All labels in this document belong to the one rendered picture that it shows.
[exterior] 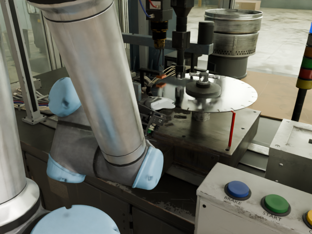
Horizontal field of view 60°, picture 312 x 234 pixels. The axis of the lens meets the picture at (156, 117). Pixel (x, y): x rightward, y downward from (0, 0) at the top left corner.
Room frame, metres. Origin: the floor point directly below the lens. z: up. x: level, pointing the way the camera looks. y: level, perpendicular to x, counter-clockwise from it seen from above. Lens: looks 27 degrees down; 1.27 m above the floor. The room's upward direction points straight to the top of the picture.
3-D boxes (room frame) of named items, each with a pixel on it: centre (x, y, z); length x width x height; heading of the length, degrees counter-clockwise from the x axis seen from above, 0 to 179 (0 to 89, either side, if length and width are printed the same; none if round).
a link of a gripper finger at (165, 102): (0.67, -0.03, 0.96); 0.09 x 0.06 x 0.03; 134
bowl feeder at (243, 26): (1.56, -0.41, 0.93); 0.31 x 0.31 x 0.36
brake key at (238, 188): (0.41, -0.16, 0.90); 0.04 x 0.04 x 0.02
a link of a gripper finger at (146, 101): (0.65, 0.02, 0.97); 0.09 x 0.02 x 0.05; 134
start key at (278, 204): (0.37, -0.22, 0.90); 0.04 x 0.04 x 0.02
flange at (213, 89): (0.81, -0.15, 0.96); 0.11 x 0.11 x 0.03
